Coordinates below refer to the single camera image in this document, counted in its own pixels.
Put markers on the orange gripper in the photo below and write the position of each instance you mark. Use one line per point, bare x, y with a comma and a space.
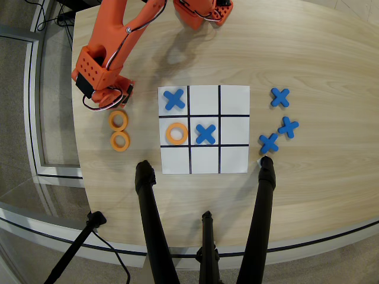
128, 94

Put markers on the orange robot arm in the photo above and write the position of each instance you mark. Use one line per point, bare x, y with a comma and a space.
115, 32

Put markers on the blue foam cross piece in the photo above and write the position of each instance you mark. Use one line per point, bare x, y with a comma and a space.
174, 100
288, 126
205, 134
269, 143
280, 97

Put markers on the white tic-tac-toe grid sheet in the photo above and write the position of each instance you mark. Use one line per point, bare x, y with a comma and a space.
234, 100

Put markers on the black tripod leg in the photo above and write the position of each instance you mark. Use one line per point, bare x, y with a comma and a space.
151, 213
260, 213

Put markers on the thin black stand leg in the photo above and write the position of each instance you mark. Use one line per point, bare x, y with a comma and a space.
77, 245

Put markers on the black tripod centre column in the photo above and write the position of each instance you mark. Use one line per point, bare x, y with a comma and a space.
208, 242

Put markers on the metal glass partition frame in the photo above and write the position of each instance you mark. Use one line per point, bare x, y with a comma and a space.
32, 103

